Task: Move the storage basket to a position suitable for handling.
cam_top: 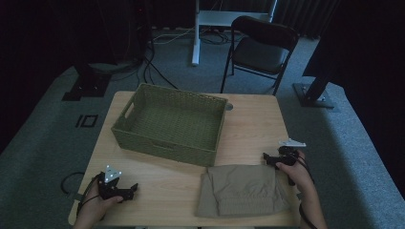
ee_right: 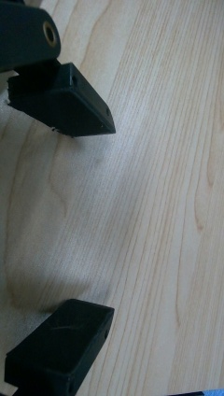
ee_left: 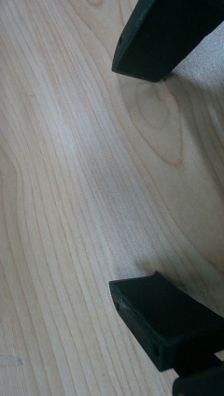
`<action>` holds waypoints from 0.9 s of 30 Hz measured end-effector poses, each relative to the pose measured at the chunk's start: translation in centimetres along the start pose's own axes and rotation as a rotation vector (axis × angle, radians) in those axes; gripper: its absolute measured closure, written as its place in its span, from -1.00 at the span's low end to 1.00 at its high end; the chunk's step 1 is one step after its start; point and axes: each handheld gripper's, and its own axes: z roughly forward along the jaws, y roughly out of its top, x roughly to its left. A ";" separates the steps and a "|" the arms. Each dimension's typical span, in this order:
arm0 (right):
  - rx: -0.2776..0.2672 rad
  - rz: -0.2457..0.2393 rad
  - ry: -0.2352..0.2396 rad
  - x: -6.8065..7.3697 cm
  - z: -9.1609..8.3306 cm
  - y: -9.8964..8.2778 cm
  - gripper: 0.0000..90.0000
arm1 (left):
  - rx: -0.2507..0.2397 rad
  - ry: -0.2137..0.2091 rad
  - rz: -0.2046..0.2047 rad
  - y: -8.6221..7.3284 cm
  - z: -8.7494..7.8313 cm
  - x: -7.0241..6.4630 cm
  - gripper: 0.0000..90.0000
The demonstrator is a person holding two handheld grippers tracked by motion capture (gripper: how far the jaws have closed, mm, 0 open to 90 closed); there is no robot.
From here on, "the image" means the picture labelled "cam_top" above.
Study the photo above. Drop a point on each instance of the white metal desk frame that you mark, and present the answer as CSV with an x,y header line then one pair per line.
x,y
203,19

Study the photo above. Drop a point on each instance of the khaki pants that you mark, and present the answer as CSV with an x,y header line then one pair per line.
x,y
242,191

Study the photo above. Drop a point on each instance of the black stand with flat base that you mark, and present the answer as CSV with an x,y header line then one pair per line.
x,y
87,86

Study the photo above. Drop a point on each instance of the black stand with bolted base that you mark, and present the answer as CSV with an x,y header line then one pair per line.
x,y
313,95

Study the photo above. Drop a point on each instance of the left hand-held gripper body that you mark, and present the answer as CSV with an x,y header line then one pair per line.
x,y
110,186

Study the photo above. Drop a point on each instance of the black folding chair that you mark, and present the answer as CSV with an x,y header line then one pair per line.
x,y
261,54

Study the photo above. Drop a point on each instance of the green woven basket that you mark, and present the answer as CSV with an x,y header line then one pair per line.
x,y
172,127

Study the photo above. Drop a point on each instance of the person's right hand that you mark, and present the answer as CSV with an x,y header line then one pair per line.
x,y
296,175

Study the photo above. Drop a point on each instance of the person's left hand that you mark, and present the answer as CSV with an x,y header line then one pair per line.
x,y
98,206

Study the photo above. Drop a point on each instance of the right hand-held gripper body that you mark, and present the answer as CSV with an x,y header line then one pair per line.
x,y
289,152

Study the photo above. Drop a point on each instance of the small grey disc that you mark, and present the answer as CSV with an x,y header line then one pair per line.
x,y
229,106

